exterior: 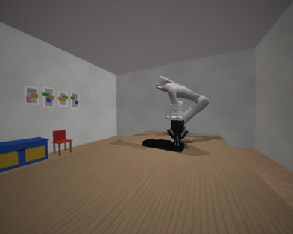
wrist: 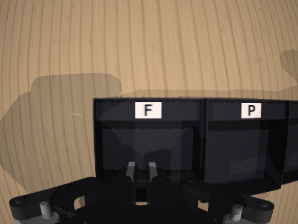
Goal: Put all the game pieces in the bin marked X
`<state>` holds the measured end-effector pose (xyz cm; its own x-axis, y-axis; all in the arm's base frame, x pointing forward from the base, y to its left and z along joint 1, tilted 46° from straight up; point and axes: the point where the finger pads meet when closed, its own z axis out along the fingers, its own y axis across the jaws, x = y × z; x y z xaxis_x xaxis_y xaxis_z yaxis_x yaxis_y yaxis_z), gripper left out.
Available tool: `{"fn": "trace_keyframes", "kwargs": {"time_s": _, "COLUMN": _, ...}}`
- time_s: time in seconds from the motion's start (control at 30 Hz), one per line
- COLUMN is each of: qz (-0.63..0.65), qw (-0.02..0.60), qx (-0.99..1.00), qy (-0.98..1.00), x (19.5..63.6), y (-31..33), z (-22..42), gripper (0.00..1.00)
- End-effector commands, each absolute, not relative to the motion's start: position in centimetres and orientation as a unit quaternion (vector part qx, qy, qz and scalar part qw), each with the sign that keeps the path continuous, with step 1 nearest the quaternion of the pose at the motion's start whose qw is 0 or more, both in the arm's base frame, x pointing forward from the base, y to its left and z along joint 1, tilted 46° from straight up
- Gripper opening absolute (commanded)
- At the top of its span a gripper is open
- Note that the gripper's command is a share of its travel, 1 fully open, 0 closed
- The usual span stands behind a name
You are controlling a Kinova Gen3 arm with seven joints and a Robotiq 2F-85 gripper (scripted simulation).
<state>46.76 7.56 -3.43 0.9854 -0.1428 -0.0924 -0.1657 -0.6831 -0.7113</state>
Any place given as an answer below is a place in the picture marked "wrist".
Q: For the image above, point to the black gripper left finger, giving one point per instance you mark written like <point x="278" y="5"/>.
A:
<point x="57" y="204"/>

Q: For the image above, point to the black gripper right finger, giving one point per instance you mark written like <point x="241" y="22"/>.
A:
<point x="224" y="206"/>

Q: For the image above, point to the black three-compartment bin rack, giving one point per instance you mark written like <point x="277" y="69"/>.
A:
<point x="243" y="140"/>

